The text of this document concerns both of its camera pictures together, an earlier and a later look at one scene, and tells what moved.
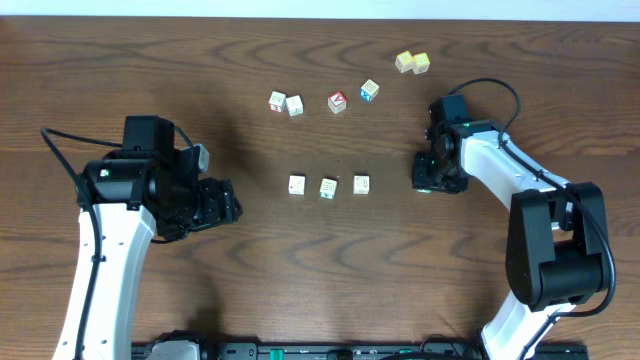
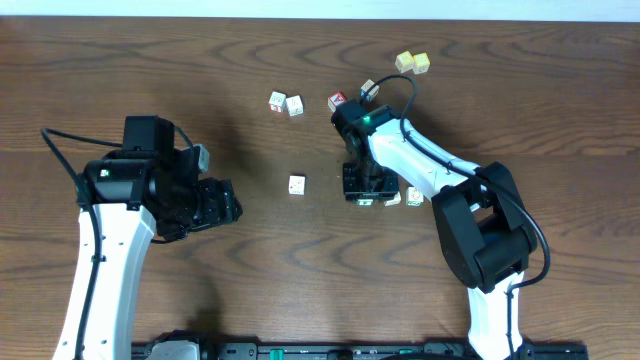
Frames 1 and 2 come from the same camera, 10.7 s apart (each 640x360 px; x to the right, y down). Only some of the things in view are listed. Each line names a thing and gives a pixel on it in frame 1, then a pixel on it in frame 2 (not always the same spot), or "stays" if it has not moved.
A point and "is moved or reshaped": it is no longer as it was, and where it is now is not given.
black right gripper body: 433,175 -> 369,180
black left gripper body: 220,198 stays
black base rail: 375,351 stays
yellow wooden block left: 404,61 stays
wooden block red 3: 277,102 stays
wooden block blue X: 369,90 stays
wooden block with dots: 297,184 stays
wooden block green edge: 328,188 -> 365,203
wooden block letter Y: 361,184 is moved or reshaped
